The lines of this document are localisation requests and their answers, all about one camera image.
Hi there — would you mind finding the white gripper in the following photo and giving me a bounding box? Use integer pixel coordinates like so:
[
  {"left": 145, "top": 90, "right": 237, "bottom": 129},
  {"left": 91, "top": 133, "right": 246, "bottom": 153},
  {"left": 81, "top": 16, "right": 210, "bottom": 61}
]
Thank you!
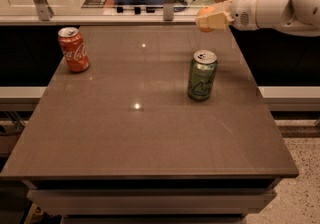
[{"left": 196, "top": 0, "right": 258, "bottom": 31}]

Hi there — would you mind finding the orange fruit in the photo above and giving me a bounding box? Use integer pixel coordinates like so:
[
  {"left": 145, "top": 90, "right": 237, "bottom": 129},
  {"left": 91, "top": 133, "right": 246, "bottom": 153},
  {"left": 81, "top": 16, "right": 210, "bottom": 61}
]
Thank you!
[{"left": 196, "top": 6, "right": 216, "bottom": 32}]

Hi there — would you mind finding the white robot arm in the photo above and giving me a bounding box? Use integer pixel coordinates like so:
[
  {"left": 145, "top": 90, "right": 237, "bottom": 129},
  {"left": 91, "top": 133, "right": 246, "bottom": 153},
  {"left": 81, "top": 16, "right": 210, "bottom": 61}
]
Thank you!
[{"left": 195, "top": 0, "right": 320, "bottom": 37}]

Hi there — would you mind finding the green soda can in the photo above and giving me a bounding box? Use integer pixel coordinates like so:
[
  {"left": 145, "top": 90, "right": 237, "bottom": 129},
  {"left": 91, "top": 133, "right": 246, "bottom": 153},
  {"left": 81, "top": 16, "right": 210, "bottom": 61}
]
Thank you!
[{"left": 187, "top": 50, "right": 218, "bottom": 101}]

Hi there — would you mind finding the red coca-cola can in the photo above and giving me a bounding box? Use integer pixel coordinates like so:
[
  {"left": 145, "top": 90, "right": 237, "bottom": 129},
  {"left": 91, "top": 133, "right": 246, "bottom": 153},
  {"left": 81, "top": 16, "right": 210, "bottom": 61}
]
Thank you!
[{"left": 58, "top": 27, "right": 90, "bottom": 73}]

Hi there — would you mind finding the grey table drawer front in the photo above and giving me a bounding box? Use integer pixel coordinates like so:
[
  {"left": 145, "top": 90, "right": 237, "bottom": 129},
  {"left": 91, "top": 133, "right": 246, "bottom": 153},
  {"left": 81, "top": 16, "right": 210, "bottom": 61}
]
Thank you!
[{"left": 28, "top": 189, "right": 276, "bottom": 216}]

